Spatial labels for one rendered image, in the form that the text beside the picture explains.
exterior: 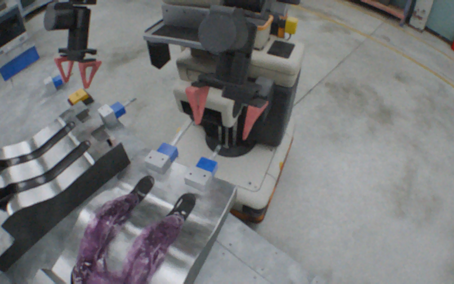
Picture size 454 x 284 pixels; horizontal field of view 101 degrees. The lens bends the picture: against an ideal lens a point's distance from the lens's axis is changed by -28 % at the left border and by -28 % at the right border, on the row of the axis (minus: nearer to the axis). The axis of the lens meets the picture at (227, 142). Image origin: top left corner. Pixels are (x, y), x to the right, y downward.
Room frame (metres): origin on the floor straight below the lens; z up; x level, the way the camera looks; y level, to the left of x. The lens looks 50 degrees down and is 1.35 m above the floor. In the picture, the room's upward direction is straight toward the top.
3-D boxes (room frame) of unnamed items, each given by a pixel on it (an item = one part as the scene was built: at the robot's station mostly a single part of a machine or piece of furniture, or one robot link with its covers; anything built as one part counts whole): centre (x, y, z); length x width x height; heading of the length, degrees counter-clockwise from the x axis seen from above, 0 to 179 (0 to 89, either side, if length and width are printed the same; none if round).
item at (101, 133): (0.42, 0.33, 0.87); 0.05 x 0.05 x 0.04; 49
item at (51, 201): (0.29, 0.52, 0.87); 0.50 x 0.26 x 0.14; 139
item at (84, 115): (0.49, 0.41, 0.87); 0.05 x 0.05 x 0.04; 49
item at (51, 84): (0.79, 0.70, 0.83); 0.13 x 0.05 x 0.05; 128
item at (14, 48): (2.53, 2.85, 0.28); 0.61 x 0.41 x 0.15; 137
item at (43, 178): (0.30, 0.50, 0.92); 0.35 x 0.16 x 0.09; 139
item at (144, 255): (0.13, 0.20, 0.90); 0.26 x 0.18 x 0.08; 156
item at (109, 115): (0.59, 0.34, 0.83); 0.13 x 0.05 x 0.05; 138
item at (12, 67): (2.53, 2.85, 0.11); 0.61 x 0.41 x 0.22; 137
